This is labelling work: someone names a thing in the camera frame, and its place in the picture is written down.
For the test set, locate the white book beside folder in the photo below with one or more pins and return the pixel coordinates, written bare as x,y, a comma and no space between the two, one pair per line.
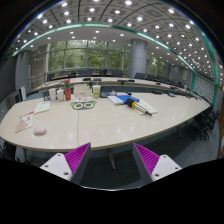
115,100

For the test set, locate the blue folder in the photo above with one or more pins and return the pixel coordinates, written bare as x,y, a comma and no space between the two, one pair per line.
123,98

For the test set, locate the white cup green label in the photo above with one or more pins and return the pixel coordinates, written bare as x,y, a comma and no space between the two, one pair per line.
96,91

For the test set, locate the white cylindrical container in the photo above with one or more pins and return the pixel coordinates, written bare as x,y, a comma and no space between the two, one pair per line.
60,95

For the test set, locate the orange red bottle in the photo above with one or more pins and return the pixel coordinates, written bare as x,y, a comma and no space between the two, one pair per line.
67,90

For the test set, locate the red and white booklet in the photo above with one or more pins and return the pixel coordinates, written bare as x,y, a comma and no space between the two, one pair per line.
25,121

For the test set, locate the owl-shaped mouse pad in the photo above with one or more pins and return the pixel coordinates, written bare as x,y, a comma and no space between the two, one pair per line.
83,105

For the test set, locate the pink computer mouse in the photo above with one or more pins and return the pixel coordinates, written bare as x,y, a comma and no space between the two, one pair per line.
39,131

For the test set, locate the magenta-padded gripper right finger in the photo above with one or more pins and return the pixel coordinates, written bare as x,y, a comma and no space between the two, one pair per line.
152,166

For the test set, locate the white paper sheet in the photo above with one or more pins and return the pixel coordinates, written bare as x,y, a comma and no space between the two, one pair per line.
42,107

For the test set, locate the white notebook under umbrella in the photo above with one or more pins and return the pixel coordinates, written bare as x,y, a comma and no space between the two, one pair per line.
147,107

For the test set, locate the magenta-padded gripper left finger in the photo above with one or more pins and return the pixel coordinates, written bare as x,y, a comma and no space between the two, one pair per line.
69,166

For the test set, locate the grey round pillar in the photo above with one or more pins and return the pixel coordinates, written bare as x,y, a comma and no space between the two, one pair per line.
138,57

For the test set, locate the cardboard box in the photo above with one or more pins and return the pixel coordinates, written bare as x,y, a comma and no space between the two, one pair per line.
81,90

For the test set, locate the black office chair right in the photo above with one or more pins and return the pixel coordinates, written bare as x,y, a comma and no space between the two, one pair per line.
206,122

